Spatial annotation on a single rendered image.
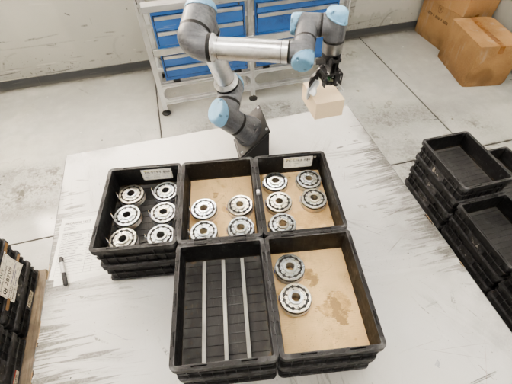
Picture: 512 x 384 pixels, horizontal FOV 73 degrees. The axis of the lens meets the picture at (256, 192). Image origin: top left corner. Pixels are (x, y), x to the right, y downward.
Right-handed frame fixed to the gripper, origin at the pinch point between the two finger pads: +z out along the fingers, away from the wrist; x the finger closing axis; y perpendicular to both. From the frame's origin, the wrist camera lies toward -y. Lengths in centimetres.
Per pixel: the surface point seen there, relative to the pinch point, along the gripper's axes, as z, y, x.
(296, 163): 21.3, 14.9, -15.2
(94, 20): 57, -248, -124
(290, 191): 26.6, 25.3, -20.7
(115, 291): 40, 45, -96
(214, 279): 27, 56, -58
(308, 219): 26, 41, -19
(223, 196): 27, 20, -48
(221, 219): 27, 32, -51
